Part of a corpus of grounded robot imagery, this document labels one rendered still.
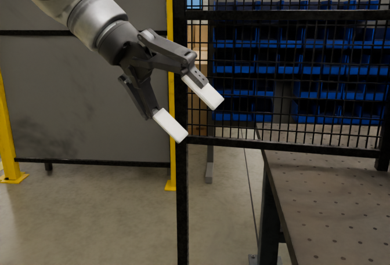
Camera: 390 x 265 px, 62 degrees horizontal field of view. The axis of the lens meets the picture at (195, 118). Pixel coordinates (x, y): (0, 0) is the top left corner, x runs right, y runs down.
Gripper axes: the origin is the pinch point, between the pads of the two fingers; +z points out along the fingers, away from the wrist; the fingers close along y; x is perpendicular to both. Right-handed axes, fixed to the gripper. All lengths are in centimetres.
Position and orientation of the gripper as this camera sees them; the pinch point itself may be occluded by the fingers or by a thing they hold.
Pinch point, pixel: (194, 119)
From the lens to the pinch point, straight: 55.7
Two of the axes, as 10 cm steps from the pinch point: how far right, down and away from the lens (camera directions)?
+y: -4.3, 4.3, 7.9
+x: -5.6, 5.6, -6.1
